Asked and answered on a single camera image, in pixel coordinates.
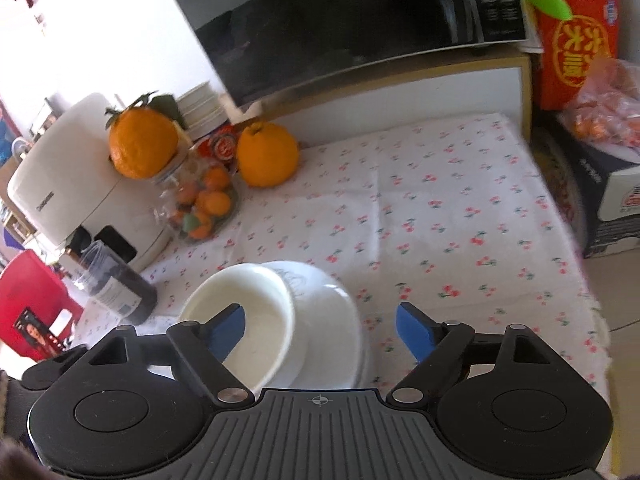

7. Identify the orange with leaves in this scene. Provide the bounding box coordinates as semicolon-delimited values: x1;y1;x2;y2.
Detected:
104;91;180;181

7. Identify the plastic bag of oranges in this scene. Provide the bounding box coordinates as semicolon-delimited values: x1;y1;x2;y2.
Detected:
557;57;640;150

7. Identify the dark jar with white label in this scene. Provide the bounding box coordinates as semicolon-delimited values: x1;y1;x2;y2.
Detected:
70;240;159;326

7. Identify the white air fryer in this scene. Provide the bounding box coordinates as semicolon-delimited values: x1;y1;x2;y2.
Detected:
6;92;173;268

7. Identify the dark cardboard box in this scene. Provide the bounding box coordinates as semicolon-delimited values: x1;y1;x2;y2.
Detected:
532;110;640;260

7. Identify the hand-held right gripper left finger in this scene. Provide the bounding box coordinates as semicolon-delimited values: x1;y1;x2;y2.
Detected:
87;304;256;407

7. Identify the red plastic stool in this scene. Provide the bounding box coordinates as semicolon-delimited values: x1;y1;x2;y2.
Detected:
0;249;84;363

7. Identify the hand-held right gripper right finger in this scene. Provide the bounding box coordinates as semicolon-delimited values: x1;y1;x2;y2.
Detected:
387;302;552;406

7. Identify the red tissue paper package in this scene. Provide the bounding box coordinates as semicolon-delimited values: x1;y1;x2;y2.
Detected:
532;0;622;112

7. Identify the cream bowl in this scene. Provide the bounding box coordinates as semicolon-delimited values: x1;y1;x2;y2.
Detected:
177;264;297;396

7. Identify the cherry print tablecloth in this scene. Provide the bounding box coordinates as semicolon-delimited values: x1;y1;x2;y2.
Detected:
75;112;613;461

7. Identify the white wooden-framed stand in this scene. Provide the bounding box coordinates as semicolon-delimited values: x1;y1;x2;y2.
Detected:
235;52;534;151

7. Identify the large blue patterned plate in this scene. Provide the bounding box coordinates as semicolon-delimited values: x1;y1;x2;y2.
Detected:
290;280;368;392

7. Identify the black microwave oven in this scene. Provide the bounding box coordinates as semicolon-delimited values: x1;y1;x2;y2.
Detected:
167;0;532;111

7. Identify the glass jar of small oranges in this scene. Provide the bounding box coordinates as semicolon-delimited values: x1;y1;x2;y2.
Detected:
150;142;242;244

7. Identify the stack of white paper bowls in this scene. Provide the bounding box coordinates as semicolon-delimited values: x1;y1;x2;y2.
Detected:
176;81;229;141

